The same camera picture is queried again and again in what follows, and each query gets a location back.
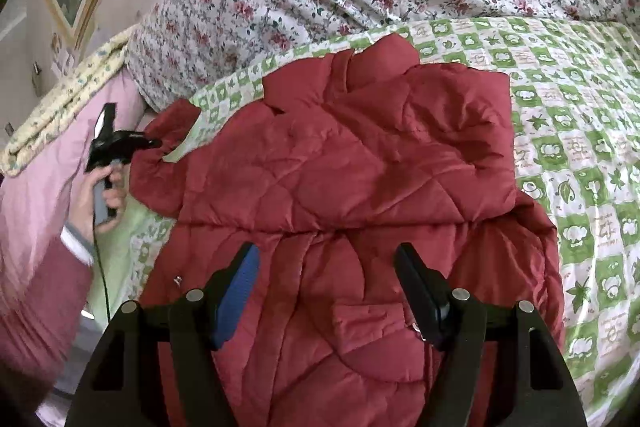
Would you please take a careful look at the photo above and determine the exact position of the yellow floral folded cloth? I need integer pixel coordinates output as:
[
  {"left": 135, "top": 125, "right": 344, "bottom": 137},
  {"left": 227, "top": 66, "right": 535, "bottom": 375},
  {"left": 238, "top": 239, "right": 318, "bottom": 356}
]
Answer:
[{"left": 1, "top": 25, "right": 138, "bottom": 178}]

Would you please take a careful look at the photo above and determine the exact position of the green white patterned quilt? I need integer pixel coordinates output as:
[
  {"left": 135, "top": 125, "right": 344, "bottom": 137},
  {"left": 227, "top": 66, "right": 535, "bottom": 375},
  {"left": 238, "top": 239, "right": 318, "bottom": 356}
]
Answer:
[{"left": 110, "top": 17, "right": 639, "bottom": 426}]

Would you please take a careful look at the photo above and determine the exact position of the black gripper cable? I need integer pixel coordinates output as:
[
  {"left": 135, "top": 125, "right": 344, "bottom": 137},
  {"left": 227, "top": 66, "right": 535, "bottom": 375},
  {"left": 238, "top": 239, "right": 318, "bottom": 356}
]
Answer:
[{"left": 91, "top": 221, "right": 113, "bottom": 324}]

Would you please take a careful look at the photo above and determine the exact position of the red sleeved left forearm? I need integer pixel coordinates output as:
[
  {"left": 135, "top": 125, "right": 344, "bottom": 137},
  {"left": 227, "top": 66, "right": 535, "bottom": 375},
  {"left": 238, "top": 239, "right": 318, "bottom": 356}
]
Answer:
[{"left": 1, "top": 223, "right": 94, "bottom": 415}]

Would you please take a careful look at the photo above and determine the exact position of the red quilted jacket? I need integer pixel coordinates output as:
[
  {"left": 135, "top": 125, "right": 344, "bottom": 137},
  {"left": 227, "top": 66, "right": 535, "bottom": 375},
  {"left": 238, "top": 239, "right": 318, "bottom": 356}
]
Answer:
[{"left": 129, "top": 35, "right": 564, "bottom": 426}]

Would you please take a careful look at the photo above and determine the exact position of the pink blanket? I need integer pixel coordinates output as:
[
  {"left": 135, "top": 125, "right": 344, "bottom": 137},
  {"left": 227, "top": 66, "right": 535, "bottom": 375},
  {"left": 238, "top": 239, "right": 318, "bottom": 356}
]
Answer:
[{"left": 0, "top": 70, "right": 151, "bottom": 427}]

